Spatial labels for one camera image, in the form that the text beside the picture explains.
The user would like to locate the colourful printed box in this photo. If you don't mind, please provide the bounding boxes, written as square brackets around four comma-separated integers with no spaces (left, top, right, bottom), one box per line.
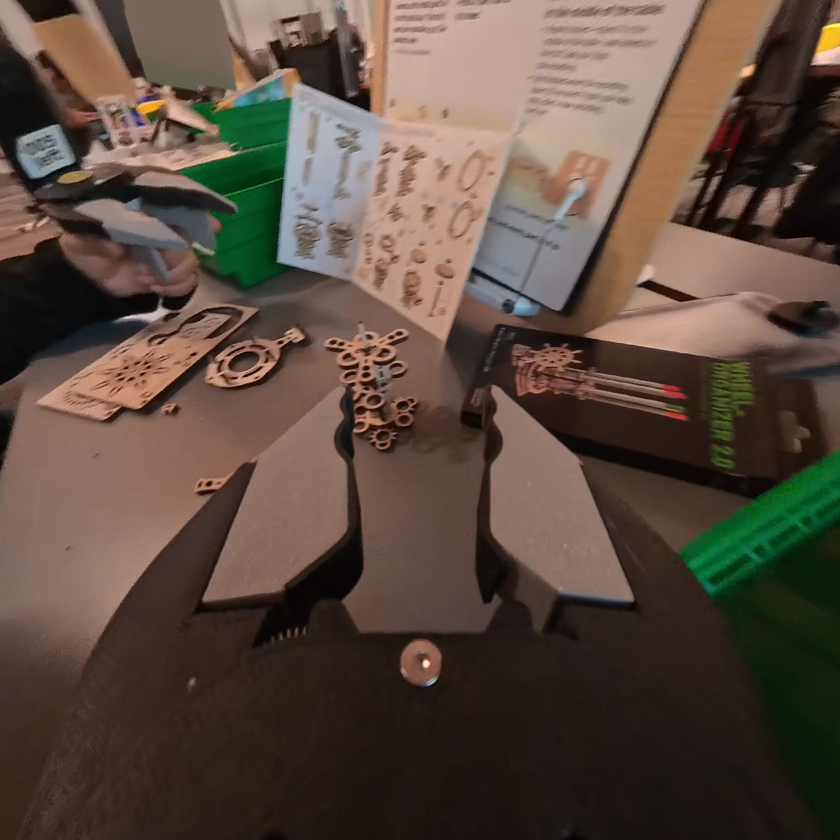
[223,68,301,111]

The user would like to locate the wooden ring part with handle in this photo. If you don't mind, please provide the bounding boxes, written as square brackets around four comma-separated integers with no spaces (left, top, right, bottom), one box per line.
[205,326,308,389]

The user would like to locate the instruction poster board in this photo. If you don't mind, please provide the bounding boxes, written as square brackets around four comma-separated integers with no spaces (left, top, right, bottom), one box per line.
[371,0,782,332]

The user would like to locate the person's left hand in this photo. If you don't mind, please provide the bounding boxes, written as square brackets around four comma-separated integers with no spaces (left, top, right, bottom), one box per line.
[62,217,223,300]

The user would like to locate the white plastic object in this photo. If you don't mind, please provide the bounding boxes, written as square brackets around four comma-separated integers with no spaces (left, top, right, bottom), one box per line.
[471,274,543,317]

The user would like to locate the white cable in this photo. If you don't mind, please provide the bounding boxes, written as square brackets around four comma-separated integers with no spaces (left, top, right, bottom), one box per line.
[518,178,589,303]

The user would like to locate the green plastic bin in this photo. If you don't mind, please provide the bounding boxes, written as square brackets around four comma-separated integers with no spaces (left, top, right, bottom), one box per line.
[679,451,840,795]
[210,98,294,149]
[177,140,291,198]
[196,176,290,290]

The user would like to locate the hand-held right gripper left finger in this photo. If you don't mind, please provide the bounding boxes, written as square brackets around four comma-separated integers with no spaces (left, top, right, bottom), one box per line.
[200,386,365,608]

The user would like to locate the wooden punch-out sheet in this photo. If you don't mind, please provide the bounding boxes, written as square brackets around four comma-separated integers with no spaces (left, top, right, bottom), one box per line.
[36,303,259,421]

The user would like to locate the person's left forearm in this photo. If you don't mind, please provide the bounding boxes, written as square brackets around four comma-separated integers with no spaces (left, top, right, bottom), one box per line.
[0,238,193,389]

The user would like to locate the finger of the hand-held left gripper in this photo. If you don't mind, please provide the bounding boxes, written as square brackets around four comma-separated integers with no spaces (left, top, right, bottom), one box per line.
[69,199,193,252]
[128,169,238,254]

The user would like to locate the cardboard box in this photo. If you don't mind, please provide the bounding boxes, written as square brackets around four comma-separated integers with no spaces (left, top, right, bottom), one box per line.
[33,16,136,102]

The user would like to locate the wooden model tower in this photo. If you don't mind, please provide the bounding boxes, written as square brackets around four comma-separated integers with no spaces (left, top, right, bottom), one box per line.
[325,322,421,452]

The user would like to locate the black kit box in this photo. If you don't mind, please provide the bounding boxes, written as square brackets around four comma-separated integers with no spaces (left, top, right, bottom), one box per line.
[459,323,829,497]

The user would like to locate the folded instruction booklet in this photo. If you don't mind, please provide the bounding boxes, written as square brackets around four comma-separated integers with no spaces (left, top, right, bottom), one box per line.
[277,83,526,342]

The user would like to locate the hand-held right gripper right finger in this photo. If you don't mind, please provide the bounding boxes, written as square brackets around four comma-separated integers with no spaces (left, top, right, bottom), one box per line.
[474,385,636,632]

